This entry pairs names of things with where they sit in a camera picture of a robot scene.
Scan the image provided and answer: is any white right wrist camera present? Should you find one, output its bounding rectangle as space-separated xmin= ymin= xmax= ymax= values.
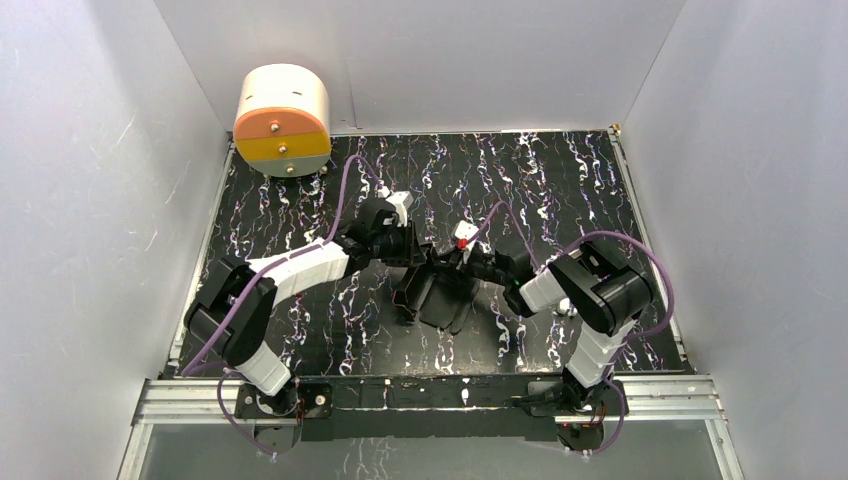
xmin=453 ymin=220 xmax=479 ymax=258

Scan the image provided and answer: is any round cream drawer cabinet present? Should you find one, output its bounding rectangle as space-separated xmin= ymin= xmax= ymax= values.
xmin=233 ymin=63 xmax=332 ymax=178

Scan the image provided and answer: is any aluminium front rail frame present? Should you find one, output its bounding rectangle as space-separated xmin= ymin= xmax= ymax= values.
xmin=118 ymin=373 xmax=744 ymax=479

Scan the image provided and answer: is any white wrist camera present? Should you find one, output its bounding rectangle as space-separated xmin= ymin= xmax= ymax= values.
xmin=453 ymin=220 xmax=479 ymax=258
xmin=377 ymin=187 xmax=414 ymax=227

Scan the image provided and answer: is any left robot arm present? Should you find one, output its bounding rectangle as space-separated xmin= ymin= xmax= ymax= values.
xmin=184 ymin=191 xmax=426 ymax=416

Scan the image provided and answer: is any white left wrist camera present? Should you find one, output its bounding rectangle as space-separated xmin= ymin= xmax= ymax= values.
xmin=377 ymin=187 xmax=414 ymax=227

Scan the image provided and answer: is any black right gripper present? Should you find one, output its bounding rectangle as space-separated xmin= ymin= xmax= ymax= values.
xmin=432 ymin=244 xmax=511 ymax=287

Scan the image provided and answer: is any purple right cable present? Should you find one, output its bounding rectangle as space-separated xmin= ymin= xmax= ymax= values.
xmin=463 ymin=199 xmax=677 ymax=457

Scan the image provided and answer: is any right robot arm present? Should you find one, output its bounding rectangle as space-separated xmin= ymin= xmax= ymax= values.
xmin=436 ymin=239 xmax=656 ymax=414

